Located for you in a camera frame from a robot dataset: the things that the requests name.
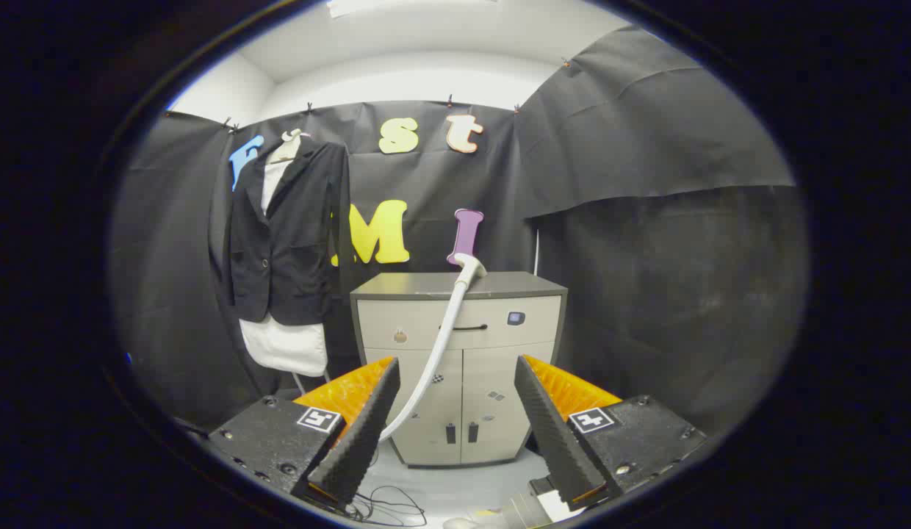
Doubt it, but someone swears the thin black floor cable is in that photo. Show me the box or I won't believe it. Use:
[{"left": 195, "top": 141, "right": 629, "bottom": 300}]
[{"left": 345, "top": 485, "right": 428, "bottom": 528}]

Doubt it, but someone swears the grey cabinet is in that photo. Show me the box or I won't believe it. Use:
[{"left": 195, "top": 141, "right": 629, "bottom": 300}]
[{"left": 350, "top": 271, "right": 569, "bottom": 467}]

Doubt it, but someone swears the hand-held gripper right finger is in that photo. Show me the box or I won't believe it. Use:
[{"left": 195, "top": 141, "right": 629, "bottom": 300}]
[{"left": 514, "top": 355, "right": 707, "bottom": 508}]

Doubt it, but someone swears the white clothes hanger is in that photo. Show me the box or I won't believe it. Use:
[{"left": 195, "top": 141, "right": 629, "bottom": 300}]
[{"left": 270, "top": 129, "right": 309, "bottom": 164}]

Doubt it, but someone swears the black suit jacket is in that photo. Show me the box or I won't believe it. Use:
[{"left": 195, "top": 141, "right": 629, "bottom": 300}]
[{"left": 219, "top": 136, "right": 351, "bottom": 326}]

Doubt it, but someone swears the black backdrop cloth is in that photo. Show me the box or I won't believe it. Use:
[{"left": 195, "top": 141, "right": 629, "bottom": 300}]
[{"left": 110, "top": 26, "right": 809, "bottom": 434}]

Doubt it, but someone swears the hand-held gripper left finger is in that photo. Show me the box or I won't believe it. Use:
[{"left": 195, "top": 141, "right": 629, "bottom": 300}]
[{"left": 208, "top": 356, "right": 402, "bottom": 508}]

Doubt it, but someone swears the white shirt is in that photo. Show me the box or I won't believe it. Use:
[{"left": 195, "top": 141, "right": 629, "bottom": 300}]
[{"left": 239, "top": 140, "right": 329, "bottom": 378}]

